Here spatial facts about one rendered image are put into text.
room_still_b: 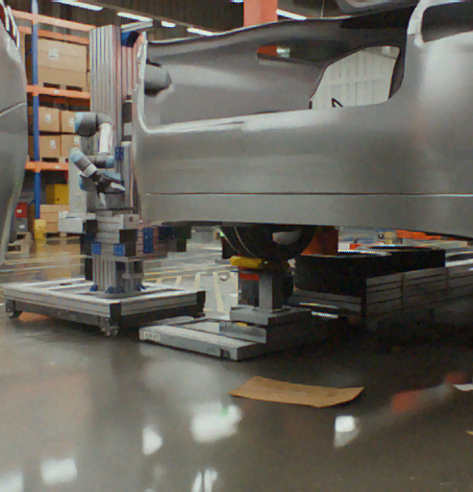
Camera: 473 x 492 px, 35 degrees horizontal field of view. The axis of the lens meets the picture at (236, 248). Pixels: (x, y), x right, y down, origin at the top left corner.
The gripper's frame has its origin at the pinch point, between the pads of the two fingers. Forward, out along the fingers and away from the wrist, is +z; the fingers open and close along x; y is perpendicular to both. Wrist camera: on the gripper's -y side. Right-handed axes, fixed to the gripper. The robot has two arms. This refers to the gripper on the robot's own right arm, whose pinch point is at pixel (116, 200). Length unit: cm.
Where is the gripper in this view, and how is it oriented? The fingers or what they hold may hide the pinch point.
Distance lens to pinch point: 424.0
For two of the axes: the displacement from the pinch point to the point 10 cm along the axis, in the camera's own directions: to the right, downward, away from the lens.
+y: -1.6, -0.1, 9.9
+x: -7.3, 6.8, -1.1
